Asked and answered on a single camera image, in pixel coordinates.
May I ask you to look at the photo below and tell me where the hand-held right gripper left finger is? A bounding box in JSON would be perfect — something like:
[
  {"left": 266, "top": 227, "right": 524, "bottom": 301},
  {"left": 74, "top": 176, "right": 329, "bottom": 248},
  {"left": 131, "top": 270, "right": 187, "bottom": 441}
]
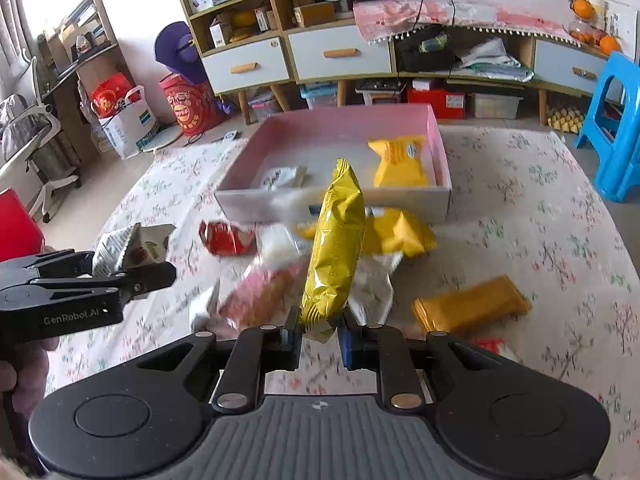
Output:
[{"left": 132, "top": 307, "right": 303, "bottom": 413}]

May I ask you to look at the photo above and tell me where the pink snack packet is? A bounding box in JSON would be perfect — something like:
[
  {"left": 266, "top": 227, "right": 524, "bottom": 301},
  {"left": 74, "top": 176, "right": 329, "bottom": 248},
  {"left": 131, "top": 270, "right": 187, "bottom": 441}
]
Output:
[{"left": 192, "top": 259, "right": 312, "bottom": 334}]

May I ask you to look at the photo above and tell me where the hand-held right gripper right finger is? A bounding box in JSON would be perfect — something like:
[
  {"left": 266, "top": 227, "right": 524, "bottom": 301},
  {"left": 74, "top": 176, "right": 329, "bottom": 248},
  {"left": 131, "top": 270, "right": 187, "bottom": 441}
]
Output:
[{"left": 337, "top": 310, "right": 506, "bottom": 409}]

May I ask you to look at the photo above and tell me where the dark wooden bookshelf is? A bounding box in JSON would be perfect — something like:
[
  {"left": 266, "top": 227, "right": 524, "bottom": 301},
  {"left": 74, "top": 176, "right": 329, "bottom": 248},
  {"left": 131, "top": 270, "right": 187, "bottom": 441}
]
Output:
[{"left": 37, "top": 0, "right": 122, "bottom": 107}]

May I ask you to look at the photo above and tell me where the pile of papers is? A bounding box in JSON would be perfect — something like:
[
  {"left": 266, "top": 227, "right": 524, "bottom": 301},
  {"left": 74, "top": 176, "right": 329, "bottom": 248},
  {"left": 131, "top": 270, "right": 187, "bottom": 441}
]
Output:
[{"left": 456, "top": 37, "right": 534, "bottom": 83}]

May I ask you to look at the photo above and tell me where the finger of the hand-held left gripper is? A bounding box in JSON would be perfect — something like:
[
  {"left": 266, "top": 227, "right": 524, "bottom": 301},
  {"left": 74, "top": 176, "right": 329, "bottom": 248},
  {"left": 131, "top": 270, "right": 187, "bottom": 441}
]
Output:
[
  {"left": 107, "top": 260, "right": 177, "bottom": 306},
  {"left": 20, "top": 249, "right": 96, "bottom": 278}
]

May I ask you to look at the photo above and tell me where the round flat board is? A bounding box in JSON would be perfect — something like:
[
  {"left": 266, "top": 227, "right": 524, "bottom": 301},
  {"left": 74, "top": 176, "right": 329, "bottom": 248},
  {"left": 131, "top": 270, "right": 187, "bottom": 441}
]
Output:
[{"left": 139, "top": 125, "right": 187, "bottom": 154}]

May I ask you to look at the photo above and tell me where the curtain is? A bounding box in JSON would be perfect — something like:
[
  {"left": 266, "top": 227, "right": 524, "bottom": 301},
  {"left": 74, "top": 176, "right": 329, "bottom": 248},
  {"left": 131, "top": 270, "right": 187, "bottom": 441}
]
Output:
[{"left": 0, "top": 0, "right": 37, "bottom": 68}]

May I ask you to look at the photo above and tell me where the white dotted snack packet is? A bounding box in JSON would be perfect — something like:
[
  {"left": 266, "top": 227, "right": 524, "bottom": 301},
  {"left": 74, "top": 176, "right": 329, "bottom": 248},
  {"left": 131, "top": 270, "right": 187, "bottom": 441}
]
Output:
[{"left": 260, "top": 166, "right": 307, "bottom": 191}]

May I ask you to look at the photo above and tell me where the low wooden tv stand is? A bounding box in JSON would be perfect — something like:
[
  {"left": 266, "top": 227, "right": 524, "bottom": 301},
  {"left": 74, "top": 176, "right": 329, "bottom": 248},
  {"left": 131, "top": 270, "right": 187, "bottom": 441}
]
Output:
[{"left": 390, "top": 22, "right": 626, "bottom": 127}]

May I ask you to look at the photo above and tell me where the white appliance box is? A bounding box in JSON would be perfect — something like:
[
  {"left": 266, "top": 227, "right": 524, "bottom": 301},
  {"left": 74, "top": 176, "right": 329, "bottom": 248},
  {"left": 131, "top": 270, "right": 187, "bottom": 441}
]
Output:
[{"left": 601, "top": 0, "right": 640, "bottom": 61}]

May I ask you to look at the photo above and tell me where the pink cardboard box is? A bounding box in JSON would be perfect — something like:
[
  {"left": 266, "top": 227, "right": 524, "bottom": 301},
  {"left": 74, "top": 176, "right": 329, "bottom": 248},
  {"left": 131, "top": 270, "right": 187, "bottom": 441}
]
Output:
[{"left": 215, "top": 104, "right": 453, "bottom": 226}]

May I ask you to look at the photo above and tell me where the small white box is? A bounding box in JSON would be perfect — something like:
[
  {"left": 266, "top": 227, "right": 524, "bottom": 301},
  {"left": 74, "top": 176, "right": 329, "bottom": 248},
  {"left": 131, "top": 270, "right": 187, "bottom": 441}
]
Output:
[{"left": 209, "top": 20, "right": 232, "bottom": 49}]

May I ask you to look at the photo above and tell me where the orange-brown snack packet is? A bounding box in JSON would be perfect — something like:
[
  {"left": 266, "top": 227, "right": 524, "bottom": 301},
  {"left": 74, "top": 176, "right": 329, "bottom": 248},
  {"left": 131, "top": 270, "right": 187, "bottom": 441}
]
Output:
[{"left": 412, "top": 275, "right": 532, "bottom": 337}]

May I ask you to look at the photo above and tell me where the purple plush toy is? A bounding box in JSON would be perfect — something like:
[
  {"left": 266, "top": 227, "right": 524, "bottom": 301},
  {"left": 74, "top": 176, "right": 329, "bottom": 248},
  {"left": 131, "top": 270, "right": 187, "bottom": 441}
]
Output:
[{"left": 154, "top": 21, "right": 212, "bottom": 87}]

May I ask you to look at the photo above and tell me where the red gift bag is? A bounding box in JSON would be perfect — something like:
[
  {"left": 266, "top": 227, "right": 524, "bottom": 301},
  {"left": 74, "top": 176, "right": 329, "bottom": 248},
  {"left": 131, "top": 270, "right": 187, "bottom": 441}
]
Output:
[{"left": 90, "top": 72, "right": 136, "bottom": 119}]

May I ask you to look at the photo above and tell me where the red box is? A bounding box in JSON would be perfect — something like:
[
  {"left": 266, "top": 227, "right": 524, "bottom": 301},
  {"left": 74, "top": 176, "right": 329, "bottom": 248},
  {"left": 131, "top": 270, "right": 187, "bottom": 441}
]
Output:
[{"left": 406, "top": 87, "right": 467, "bottom": 121}]

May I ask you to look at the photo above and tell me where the red printed bag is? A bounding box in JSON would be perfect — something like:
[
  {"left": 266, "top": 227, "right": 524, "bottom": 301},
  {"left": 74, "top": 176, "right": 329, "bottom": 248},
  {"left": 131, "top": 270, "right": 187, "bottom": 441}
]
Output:
[{"left": 159, "top": 72, "right": 227, "bottom": 137}]

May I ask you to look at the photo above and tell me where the blue-lid storage bin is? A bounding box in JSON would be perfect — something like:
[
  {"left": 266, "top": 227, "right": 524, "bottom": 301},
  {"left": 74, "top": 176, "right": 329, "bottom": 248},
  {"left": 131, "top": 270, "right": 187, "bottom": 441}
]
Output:
[{"left": 299, "top": 82, "right": 342, "bottom": 111}]

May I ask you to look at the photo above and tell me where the red plastic object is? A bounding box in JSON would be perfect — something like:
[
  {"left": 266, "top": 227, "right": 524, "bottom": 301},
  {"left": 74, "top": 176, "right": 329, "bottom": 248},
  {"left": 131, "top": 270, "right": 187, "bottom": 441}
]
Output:
[{"left": 0, "top": 187, "right": 47, "bottom": 262}]

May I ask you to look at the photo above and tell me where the clear white snack packet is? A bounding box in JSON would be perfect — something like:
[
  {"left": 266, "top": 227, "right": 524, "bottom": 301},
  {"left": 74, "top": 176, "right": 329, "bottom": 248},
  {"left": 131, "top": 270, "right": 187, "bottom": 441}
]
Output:
[{"left": 256, "top": 225, "right": 303, "bottom": 262}]

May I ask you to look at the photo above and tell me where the white green snack packet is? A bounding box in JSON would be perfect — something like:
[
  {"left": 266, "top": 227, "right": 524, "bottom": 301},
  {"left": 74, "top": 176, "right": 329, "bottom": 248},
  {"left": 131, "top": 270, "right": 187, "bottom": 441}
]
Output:
[{"left": 92, "top": 222, "right": 176, "bottom": 279}]

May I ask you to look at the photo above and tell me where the small clear storage bin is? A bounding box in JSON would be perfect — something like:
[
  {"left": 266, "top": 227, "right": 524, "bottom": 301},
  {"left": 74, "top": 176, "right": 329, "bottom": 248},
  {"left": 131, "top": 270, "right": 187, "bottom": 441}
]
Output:
[{"left": 247, "top": 95, "right": 284, "bottom": 123}]

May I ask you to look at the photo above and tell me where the plain white snack packet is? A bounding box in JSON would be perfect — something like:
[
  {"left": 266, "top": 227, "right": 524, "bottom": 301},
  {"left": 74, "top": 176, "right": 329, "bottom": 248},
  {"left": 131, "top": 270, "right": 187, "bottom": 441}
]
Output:
[{"left": 346, "top": 252, "right": 404, "bottom": 339}]

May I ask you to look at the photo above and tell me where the wooden drawer cabinet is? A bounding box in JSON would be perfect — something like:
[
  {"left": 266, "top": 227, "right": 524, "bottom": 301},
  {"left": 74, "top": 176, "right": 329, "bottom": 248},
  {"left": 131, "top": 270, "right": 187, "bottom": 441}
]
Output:
[{"left": 285, "top": 17, "right": 401, "bottom": 111}]

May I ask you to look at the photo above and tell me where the red white snack packet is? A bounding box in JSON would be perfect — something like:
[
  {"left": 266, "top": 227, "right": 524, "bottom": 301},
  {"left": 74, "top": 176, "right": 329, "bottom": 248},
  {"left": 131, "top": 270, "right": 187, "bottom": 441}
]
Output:
[{"left": 472, "top": 338, "right": 522, "bottom": 362}]

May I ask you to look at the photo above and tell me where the glass jar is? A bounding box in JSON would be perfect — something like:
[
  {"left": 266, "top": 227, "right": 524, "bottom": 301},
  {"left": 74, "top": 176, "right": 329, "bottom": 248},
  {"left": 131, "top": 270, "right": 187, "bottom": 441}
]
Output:
[{"left": 569, "top": 17, "right": 602, "bottom": 47}]

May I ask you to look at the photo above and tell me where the pink floral cloth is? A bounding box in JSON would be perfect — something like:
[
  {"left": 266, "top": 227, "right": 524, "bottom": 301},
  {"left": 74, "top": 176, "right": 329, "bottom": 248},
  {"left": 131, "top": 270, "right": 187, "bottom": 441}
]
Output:
[{"left": 352, "top": 0, "right": 582, "bottom": 47}]

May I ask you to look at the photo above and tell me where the yellow egg tray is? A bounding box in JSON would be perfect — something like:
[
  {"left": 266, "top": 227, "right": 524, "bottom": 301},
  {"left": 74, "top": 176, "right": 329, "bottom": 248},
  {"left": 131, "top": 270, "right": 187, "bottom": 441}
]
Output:
[{"left": 545, "top": 105, "right": 587, "bottom": 134}]

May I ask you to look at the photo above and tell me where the black bag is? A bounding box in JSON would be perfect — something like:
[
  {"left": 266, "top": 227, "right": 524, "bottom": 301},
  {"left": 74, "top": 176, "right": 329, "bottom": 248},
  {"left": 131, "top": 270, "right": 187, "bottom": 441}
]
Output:
[{"left": 399, "top": 25, "right": 457, "bottom": 74}]

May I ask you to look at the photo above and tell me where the grey office chair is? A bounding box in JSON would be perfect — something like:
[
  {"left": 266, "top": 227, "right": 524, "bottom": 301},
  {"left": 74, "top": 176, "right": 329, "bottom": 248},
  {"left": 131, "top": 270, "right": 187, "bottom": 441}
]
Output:
[{"left": 0, "top": 50, "right": 82, "bottom": 224}]

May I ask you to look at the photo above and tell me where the tall wooden shelf cabinet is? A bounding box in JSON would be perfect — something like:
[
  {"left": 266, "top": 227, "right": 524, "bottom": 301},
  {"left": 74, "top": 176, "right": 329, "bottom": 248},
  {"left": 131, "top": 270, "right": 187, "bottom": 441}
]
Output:
[{"left": 175, "top": 0, "right": 297, "bottom": 126}]

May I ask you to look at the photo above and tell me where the blue plastic stool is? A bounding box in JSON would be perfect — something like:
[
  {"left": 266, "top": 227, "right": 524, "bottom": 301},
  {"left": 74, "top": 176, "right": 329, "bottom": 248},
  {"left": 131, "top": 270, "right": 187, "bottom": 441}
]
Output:
[{"left": 575, "top": 51, "right": 640, "bottom": 204}]

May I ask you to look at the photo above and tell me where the yellow snack packet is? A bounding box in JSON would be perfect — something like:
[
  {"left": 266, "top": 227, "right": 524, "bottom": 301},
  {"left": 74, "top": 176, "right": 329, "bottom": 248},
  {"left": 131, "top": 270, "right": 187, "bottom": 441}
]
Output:
[
  {"left": 297, "top": 207, "right": 437, "bottom": 259},
  {"left": 367, "top": 135, "right": 431, "bottom": 188},
  {"left": 300, "top": 158, "right": 368, "bottom": 344}
]

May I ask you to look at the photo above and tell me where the person's left hand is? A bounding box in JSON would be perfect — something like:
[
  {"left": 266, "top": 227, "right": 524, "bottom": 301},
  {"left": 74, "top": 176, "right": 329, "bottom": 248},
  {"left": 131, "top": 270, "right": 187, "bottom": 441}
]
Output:
[{"left": 0, "top": 336, "right": 61, "bottom": 416}]

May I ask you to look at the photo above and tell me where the white shopping bag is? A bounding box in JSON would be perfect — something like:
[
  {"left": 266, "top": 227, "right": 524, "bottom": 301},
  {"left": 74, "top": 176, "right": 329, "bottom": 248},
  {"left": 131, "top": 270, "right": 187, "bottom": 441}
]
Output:
[{"left": 97, "top": 85, "right": 161, "bottom": 161}]

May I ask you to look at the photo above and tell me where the brown cardboard box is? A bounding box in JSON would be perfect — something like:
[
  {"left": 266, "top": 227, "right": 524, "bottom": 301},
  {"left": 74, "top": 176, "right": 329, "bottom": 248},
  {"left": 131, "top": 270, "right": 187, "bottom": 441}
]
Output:
[{"left": 292, "top": 2, "right": 337, "bottom": 28}]

